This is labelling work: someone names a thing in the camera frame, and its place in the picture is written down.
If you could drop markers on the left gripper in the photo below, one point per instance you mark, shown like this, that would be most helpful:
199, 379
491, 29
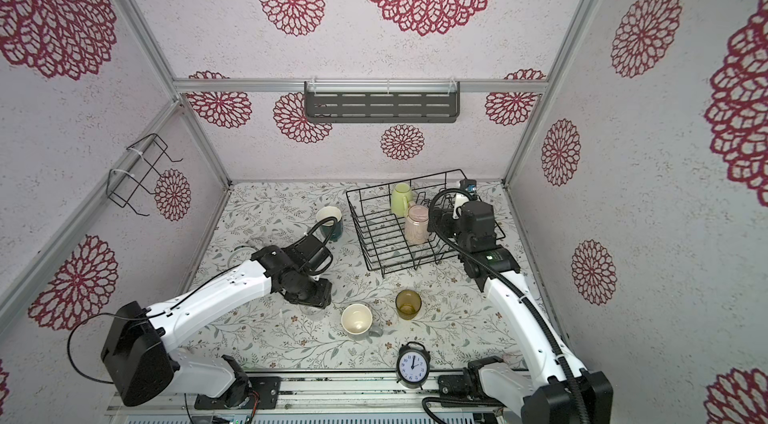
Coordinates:
323, 298

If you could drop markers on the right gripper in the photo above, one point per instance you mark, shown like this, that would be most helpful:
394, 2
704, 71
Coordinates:
447, 221

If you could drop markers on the dark green mug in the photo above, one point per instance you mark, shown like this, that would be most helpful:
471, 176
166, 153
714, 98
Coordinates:
330, 221

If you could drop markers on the pink iridescent mug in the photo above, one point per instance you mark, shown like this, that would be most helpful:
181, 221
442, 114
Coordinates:
416, 225

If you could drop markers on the light green mug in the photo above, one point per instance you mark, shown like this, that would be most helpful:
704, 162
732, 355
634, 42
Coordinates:
401, 199

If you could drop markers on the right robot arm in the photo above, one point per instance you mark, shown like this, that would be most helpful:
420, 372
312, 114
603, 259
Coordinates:
558, 387

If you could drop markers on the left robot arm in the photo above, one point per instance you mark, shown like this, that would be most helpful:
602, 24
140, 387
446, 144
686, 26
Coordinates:
144, 351

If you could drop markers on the amber glass cup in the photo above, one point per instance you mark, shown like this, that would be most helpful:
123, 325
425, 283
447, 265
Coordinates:
408, 304

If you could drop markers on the black alarm clock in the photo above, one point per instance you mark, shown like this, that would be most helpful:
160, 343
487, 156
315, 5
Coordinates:
413, 365

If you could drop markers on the cream grey-handled mug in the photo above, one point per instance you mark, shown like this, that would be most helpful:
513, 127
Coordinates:
357, 322

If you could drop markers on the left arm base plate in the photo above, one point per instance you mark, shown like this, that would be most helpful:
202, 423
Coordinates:
262, 394

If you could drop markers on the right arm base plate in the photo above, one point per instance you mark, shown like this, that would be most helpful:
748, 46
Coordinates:
464, 386

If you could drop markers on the grey wall shelf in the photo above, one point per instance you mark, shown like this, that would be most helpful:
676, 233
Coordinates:
384, 104

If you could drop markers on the black wire wall holder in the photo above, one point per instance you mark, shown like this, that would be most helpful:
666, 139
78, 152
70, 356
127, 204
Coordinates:
123, 184

